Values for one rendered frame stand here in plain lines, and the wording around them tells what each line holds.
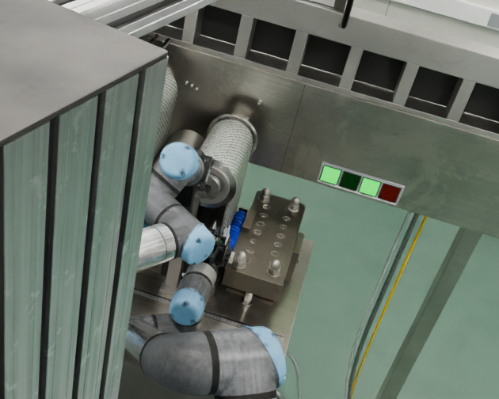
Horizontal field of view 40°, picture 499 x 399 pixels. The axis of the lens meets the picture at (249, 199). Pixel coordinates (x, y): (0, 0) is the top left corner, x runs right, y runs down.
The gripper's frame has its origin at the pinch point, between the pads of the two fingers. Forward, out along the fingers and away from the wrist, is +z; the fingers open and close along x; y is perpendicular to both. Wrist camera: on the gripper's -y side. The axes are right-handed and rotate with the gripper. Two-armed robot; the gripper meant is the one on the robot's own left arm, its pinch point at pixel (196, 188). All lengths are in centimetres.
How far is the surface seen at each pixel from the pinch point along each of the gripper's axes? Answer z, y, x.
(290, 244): 28.4, -5.3, -26.8
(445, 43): 3, 55, -49
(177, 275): 18.3, -23.0, 0.1
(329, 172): 31.3, 18.5, -31.7
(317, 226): 214, 15, -40
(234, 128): 14.3, 19.8, -2.9
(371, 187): 32, 18, -45
